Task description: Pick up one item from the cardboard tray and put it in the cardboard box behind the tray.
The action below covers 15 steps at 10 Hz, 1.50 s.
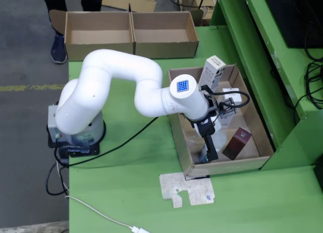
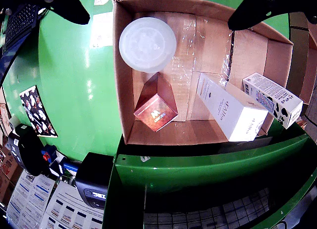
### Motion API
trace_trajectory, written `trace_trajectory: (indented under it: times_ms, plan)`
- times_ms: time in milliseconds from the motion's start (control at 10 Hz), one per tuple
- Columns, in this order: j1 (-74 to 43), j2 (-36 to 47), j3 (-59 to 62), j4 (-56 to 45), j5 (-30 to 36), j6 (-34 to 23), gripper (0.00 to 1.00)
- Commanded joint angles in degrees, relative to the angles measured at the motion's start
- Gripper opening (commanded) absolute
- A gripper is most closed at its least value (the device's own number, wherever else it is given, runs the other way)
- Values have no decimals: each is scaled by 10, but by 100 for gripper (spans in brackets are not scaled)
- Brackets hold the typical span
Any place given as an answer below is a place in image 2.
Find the open brown cardboard box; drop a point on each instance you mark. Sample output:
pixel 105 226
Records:
pixel 299 65
pixel 301 19

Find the black laptop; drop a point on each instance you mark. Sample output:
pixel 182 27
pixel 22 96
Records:
pixel 19 23

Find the tall plain white carton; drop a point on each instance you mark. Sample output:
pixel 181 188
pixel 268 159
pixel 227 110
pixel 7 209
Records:
pixel 232 110

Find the white plastic bottle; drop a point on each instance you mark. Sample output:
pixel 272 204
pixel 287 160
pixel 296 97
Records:
pixel 147 44

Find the shallow cardboard tray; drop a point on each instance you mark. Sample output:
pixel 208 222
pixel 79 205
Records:
pixel 208 53

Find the blue box red button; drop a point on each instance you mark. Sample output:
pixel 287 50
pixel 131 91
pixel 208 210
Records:
pixel 48 153

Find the green metal shelf rack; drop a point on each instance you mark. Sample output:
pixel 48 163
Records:
pixel 198 169

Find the white tape roll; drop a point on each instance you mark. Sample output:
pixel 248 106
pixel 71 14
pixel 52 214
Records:
pixel 14 120

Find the white sheet swatch grid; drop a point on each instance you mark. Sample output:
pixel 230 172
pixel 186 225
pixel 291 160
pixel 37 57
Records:
pixel 71 211

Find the red brown product box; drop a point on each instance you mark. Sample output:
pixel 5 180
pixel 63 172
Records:
pixel 156 112

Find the white cow print carton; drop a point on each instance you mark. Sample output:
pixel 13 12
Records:
pixel 275 95

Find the black printer with display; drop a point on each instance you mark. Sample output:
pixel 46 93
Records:
pixel 91 179

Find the white sheet blue bars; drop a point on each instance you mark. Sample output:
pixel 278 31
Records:
pixel 27 196

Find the black floral printed card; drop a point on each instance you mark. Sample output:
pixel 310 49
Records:
pixel 37 112

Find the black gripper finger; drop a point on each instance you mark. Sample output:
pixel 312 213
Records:
pixel 260 8
pixel 64 6

